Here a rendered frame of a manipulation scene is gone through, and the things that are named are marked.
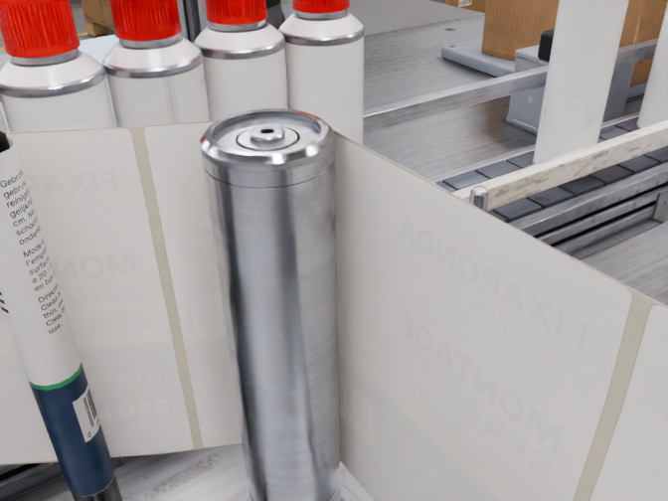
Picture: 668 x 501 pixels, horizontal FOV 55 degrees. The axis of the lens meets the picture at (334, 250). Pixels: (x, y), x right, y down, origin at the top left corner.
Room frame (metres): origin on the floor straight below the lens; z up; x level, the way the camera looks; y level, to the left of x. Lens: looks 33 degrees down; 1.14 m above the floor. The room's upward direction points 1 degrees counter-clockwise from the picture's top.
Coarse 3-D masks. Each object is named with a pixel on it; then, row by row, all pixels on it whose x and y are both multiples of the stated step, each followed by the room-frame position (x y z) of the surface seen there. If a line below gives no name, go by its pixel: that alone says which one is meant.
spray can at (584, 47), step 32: (576, 0) 0.51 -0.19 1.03; (608, 0) 0.50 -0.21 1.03; (576, 32) 0.51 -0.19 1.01; (608, 32) 0.51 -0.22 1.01; (576, 64) 0.51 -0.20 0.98; (608, 64) 0.51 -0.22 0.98; (544, 96) 0.53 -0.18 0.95; (576, 96) 0.51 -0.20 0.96; (544, 128) 0.52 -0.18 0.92; (576, 128) 0.51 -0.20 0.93; (544, 160) 0.52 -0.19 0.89
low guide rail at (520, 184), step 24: (600, 144) 0.50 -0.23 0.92; (624, 144) 0.51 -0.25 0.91; (648, 144) 0.52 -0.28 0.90; (528, 168) 0.46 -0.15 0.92; (552, 168) 0.46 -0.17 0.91; (576, 168) 0.47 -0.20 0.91; (600, 168) 0.49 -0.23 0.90; (456, 192) 0.42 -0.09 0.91; (504, 192) 0.43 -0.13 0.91; (528, 192) 0.45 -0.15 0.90
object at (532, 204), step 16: (608, 128) 0.62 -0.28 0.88; (624, 128) 0.62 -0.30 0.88; (512, 160) 0.55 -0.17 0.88; (528, 160) 0.55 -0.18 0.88; (640, 160) 0.54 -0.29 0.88; (656, 160) 0.54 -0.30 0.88; (464, 176) 0.52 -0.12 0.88; (480, 176) 0.52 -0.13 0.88; (496, 176) 0.52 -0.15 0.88; (592, 176) 0.51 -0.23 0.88; (608, 176) 0.51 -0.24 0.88; (624, 176) 0.51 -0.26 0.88; (544, 192) 0.48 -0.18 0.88; (560, 192) 0.48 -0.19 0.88; (576, 192) 0.48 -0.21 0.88; (496, 208) 0.46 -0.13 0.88; (512, 208) 0.46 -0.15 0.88; (528, 208) 0.46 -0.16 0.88; (544, 208) 0.46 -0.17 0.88
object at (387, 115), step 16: (624, 48) 0.62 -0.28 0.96; (640, 48) 0.62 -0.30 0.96; (624, 64) 0.61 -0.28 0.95; (496, 80) 0.53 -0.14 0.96; (512, 80) 0.53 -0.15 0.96; (528, 80) 0.54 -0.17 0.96; (544, 80) 0.55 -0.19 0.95; (432, 96) 0.49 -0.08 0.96; (448, 96) 0.50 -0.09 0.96; (464, 96) 0.51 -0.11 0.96; (480, 96) 0.52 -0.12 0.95; (496, 96) 0.52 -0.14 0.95; (368, 112) 0.46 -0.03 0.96; (384, 112) 0.46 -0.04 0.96; (400, 112) 0.47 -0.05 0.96; (416, 112) 0.48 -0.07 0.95; (432, 112) 0.49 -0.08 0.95; (368, 128) 0.46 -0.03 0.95
